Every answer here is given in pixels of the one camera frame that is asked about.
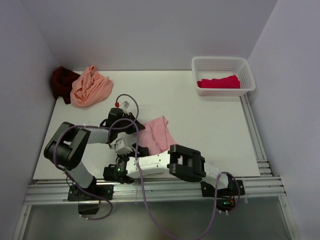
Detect light pink t-shirt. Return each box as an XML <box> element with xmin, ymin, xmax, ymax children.
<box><xmin>139</xmin><ymin>116</ymin><xmax>177</xmax><ymax>156</ymax></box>

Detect peach orange t-shirt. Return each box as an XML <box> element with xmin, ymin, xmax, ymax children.
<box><xmin>70</xmin><ymin>65</ymin><xmax>114</xmax><ymax>108</ymax></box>

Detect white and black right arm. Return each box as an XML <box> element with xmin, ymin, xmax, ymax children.
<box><xmin>103</xmin><ymin>143</ymin><xmax>245</xmax><ymax>198</ymax></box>

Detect white plastic basket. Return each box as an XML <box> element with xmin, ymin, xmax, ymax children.
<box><xmin>191</xmin><ymin>56</ymin><xmax>256</xmax><ymax>97</ymax></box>

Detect aluminium frame rails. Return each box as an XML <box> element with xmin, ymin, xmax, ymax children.
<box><xmin>13</xmin><ymin>95</ymin><xmax>301</xmax><ymax>240</ymax></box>

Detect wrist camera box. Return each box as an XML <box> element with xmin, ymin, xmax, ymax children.
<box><xmin>114</xmin><ymin>137</ymin><xmax>133</xmax><ymax>156</ymax></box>
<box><xmin>115</xmin><ymin>101</ymin><xmax>130</xmax><ymax>111</ymax></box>

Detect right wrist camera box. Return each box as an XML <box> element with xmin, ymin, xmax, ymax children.
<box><xmin>114</xmin><ymin>137</ymin><xmax>133</xmax><ymax>156</ymax></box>

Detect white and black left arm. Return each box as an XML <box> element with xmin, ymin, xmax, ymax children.
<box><xmin>43</xmin><ymin>107</ymin><xmax>149</xmax><ymax>200</ymax></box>

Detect dark maroon t-shirt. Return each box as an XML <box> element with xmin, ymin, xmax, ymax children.
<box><xmin>50</xmin><ymin>66</ymin><xmax>80</xmax><ymax>105</ymax></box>

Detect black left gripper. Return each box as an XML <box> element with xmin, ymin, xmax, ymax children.
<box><xmin>116</xmin><ymin>112</ymin><xmax>145</xmax><ymax>135</ymax></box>

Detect red rolled t-shirt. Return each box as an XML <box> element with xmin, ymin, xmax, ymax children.
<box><xmin>197</xmin><ymin>75</ymin><xmax>241</xmax><ymax>89</ymax></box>

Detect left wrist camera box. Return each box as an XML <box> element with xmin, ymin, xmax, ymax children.
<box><xmin>115</xmin><ymin>101</ymin><xmax>130</xmax><ymax>111</ymax></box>

